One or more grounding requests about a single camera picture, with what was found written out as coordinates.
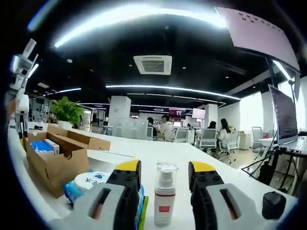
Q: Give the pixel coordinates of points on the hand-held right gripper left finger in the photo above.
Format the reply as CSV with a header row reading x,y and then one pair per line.
x,y
100,208

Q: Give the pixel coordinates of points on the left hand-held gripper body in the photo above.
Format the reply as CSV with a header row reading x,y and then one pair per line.
x,y
22,105

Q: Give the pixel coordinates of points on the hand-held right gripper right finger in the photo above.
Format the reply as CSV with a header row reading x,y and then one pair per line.
x,y
216,208

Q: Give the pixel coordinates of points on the blue wet wipes pack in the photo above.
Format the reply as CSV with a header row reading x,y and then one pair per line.
x,y
84,184

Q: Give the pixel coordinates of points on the white medicine box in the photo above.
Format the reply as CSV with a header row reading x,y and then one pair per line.
x,y
56,149

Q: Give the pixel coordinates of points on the green packet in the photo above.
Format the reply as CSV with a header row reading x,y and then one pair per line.
x,y
145,210

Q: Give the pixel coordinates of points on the brown cardboard shoe box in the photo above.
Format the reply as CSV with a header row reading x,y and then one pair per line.
x,y
52,167

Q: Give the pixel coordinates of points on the white spray bottle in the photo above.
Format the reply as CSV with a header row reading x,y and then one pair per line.
x,y
164,203

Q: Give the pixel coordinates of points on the grey storage shelf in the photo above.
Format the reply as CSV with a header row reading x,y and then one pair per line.
x,y
21,69

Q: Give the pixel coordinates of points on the green potted plant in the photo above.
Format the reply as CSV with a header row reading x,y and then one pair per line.
x,y
67,112

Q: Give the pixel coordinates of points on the white ribbed appliance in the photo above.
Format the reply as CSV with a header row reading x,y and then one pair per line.
x,y
30,48

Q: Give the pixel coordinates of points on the black round cap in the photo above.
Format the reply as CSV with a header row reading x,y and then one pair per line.
x,y
274,206

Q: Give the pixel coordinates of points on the white office chair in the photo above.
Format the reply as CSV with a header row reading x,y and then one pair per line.
x,y
181,134
208,140
231,143

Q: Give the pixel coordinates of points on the small white cabinet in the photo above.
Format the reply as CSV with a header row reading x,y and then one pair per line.
x,y
245,141

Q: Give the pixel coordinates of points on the translucent desk partition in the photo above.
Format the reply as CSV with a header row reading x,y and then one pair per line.
x,y
130,128

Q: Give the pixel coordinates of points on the desktop monitor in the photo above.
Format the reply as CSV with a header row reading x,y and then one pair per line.
x,y
284,115

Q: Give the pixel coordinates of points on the curved ceiling light strip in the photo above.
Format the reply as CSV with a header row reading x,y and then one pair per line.
x,y
172,89
132,21

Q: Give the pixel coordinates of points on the ceiling air conditioner vent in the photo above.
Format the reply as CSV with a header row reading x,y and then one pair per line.
x,y
152,65

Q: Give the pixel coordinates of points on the black display stand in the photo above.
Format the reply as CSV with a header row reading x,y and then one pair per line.
x,y
273,76

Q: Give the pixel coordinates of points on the small pink wall screen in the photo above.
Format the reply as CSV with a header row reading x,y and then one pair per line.
x,y
199,113

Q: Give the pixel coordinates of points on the dark wall television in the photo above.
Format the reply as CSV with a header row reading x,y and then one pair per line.
x,y
177,113

